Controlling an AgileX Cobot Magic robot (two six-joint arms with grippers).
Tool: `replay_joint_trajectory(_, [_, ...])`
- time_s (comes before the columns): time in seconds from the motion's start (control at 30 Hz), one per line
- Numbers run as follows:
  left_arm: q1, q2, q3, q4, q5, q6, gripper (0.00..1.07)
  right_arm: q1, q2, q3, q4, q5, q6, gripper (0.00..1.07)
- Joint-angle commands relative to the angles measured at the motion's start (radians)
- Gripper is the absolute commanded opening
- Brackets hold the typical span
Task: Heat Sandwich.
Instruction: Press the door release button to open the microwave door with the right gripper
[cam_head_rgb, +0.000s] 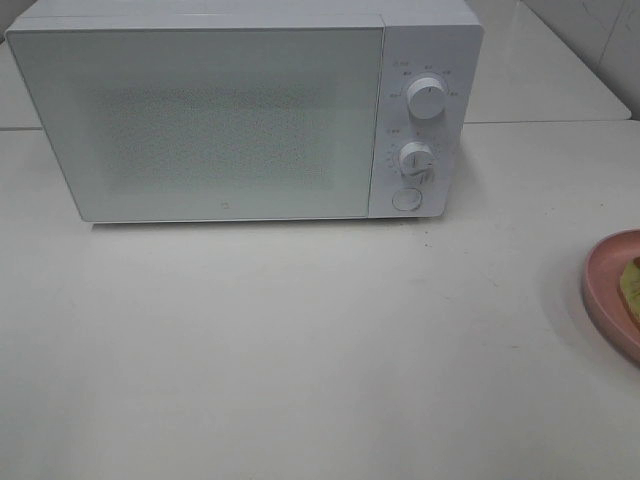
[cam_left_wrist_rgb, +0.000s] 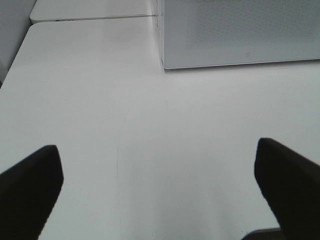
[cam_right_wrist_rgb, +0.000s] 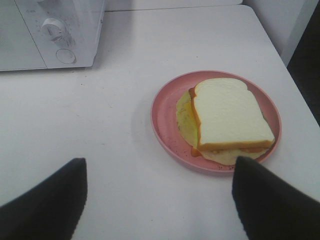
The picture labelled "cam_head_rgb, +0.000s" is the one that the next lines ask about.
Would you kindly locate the sandwich with lettuce and cheese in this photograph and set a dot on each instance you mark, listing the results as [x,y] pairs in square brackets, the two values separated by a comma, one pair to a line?
[629,286]

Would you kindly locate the lower white microwave knob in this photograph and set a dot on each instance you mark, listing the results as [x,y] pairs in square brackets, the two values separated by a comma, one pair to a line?
[416,162]

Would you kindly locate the upper white microwave knob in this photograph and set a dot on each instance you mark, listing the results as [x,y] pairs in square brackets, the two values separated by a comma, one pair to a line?
[426,96]

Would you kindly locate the pink round plate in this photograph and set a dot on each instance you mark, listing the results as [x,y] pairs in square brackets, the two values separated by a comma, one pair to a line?
[603,295]

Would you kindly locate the white microwave knob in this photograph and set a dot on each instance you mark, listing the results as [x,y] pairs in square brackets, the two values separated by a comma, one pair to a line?
[416,162]
[426,96]

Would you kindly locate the round white door-release button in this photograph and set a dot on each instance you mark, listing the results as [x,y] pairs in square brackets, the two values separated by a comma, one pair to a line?
[407,199]

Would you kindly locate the white microwave oven body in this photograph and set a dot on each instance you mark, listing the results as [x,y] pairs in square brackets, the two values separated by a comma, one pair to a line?
[418,37]

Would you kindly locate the white microwave door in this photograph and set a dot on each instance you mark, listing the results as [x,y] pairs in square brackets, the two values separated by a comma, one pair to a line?
[158,126]

